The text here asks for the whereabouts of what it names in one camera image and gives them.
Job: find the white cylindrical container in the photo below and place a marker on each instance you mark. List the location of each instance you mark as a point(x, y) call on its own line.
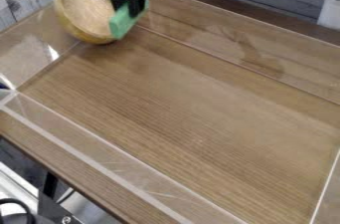
point(329, 14)

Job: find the green rectangular block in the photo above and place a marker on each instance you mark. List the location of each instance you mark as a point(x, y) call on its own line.
point(121, 22)

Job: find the brown wooden bowl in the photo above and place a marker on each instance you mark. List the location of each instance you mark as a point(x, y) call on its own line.
point(84, 19)

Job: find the clear acrylic tray wall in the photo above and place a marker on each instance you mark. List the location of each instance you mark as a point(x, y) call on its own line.
point(201, 122)

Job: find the black metal bracket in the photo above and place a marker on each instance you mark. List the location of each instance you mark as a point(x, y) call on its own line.
point(51, 213)

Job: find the black table leg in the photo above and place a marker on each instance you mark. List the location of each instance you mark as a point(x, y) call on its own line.
point(51, 185)

